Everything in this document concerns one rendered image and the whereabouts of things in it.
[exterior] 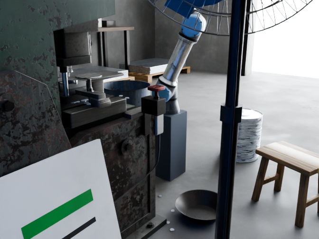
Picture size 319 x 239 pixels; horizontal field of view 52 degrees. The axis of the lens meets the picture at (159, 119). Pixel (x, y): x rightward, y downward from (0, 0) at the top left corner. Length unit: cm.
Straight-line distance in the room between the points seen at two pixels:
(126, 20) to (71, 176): 539
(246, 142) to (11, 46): 179
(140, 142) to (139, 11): 534
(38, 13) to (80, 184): 62
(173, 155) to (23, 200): 120
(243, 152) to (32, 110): 173
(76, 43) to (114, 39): 481
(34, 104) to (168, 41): 587
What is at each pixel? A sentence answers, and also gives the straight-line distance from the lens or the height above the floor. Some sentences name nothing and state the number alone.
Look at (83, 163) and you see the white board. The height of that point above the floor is 52.
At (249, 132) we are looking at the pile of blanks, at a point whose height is 24.
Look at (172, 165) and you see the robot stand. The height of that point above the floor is 11.
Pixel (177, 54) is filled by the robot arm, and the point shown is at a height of 85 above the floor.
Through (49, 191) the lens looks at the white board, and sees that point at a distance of 121.
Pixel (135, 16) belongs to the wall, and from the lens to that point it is 664.
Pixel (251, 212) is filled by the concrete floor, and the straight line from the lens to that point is 197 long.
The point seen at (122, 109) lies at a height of 66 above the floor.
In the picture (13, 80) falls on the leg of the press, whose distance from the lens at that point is 108.
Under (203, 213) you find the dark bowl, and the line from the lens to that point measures 190.
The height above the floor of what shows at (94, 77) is 79.
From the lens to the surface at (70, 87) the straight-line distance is 144.
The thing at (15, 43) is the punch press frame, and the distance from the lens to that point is 116.
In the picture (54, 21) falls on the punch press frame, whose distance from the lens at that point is 123.
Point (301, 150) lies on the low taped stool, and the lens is 200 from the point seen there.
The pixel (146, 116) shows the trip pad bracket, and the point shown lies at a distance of 150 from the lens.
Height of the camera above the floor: 107
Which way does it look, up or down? 18 degrees down
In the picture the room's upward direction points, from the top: straight up
